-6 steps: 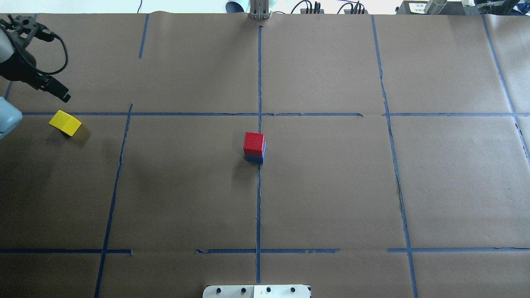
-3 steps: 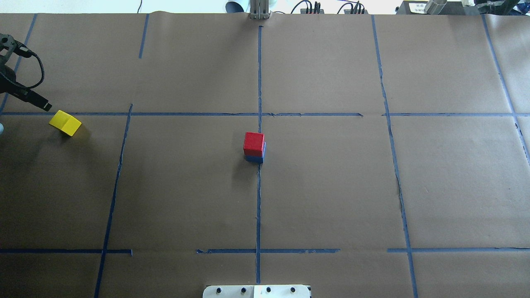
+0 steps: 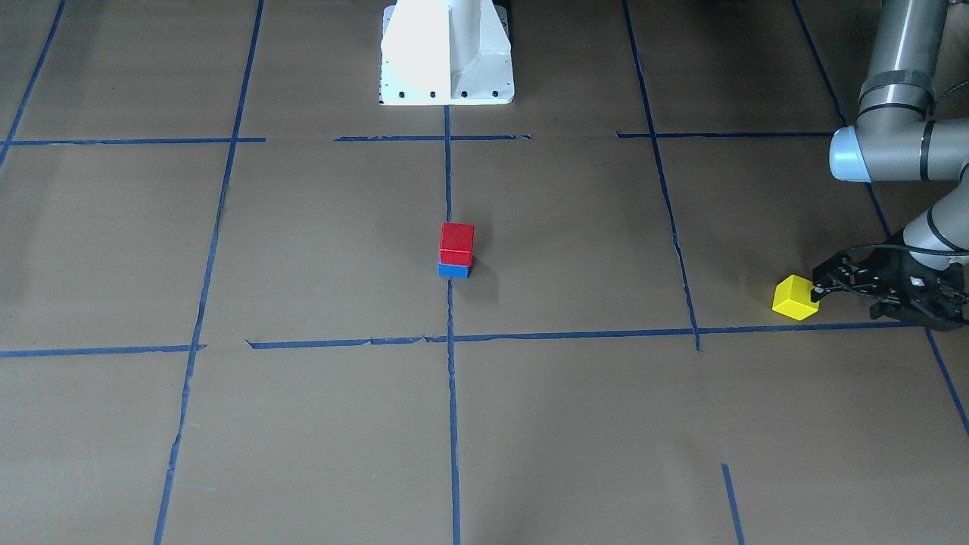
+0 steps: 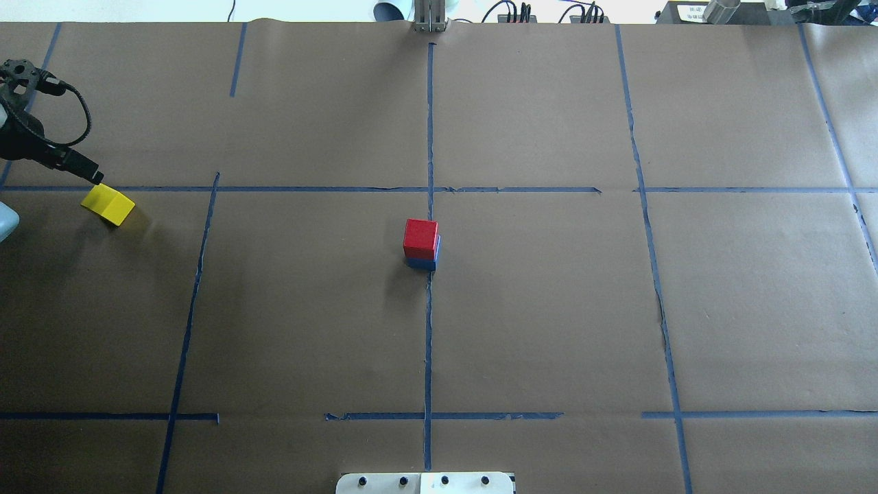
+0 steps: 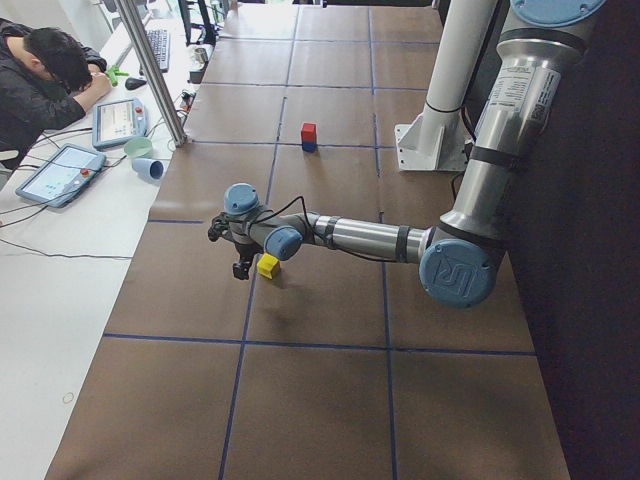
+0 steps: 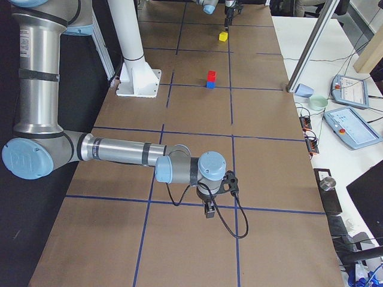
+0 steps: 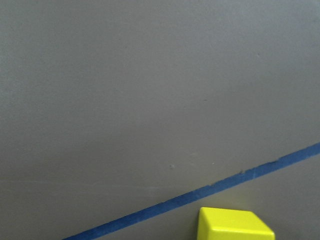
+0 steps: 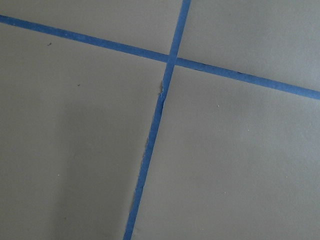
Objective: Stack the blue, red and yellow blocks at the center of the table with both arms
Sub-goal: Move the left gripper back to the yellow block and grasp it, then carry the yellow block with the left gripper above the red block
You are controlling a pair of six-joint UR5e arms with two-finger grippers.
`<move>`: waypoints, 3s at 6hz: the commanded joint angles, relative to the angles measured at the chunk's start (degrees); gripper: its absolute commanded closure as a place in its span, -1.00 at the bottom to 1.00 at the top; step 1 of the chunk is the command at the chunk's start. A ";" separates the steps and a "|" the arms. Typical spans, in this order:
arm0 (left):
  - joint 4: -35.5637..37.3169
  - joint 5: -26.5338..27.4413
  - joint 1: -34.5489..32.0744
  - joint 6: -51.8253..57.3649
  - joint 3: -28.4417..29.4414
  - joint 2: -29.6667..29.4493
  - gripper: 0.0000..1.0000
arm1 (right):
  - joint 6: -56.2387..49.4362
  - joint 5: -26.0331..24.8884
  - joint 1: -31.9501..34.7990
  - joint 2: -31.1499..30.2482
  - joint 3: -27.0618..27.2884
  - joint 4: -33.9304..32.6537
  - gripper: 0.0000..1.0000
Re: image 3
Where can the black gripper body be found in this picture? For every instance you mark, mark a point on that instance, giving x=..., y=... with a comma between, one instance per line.
x=890, y=274

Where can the red wooden block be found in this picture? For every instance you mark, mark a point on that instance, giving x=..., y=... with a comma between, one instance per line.
x=456, y=243

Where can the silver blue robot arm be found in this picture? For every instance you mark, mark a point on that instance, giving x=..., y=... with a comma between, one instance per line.
x=895, y=138

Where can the yellow wooden block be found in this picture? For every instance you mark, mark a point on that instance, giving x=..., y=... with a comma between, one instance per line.
x=792, y=298

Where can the blue wooden block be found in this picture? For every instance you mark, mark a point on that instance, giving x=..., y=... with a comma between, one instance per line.
x=453, y=270

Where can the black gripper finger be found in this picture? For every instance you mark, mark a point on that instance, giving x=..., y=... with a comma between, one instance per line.
x=890, y=308
x=837, y=274

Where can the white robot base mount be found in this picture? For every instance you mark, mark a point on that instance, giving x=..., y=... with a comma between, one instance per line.
x=438, y=53

